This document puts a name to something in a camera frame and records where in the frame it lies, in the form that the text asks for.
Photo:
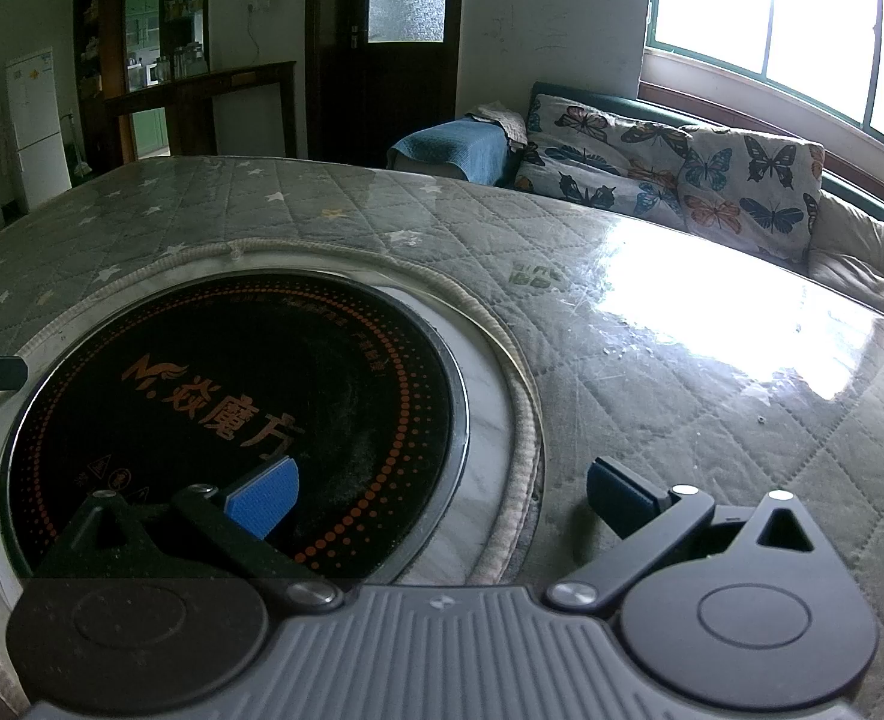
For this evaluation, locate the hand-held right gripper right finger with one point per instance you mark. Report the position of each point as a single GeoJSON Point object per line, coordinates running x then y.
{"type": "Point", "coordinates": [622, 495]}

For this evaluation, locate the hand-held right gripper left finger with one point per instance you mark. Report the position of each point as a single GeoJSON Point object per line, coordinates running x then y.
{"type": "Point", "coordinates": [262, 499]}

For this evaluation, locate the grey quilted star table cover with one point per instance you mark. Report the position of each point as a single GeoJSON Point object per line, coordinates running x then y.
{"type": "Point", "coordinates": [637, 390]}

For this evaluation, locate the round black induction cooktop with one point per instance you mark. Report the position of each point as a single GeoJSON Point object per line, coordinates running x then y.
{"type": "Point", "coordinates": [224, 360]}

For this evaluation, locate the broom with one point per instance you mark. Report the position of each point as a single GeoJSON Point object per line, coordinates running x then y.
{"type": "Point", "coordinates": [80, 169]}

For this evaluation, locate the white refrigerator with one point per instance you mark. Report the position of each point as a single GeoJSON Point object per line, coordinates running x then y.
{"type": "Point", "coordinates": [36, 135]}

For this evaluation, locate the dark wooden shelf cabinet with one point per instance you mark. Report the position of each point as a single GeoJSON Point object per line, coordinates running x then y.
{"type": "Point", "coordinates": [104, 52]}

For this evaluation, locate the white microwave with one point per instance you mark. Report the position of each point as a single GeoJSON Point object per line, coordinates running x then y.
{"type": "Point", "coordinates": [156, 73]}

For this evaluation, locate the beige cushion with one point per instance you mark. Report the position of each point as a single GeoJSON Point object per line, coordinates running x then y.
{"type": "Point", "coordinates": [869, 255]}

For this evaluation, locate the dark wooden console table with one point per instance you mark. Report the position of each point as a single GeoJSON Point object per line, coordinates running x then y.
{"type": "Point", "coordinates": [194, 90]}

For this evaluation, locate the blue towel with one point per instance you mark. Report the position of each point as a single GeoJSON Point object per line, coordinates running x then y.
{"type": "Point", "coordinates": [449, 150]}

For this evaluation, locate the beige folded cloth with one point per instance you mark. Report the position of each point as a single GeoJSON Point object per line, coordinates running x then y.
{"type": "Point", "coordinates": [498, 120]}

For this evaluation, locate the teal sofa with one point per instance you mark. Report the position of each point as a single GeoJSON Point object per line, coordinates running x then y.
{"type": "Point", "coordinates": [599, 94]}

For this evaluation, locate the dark door with frosted glass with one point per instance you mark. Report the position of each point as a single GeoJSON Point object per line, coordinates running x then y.
{"type": "Point", "coordinates": [389, 105]}

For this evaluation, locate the green framed window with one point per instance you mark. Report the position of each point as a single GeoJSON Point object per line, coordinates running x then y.
{"type": "Point", "coordinates": [787, 7]}

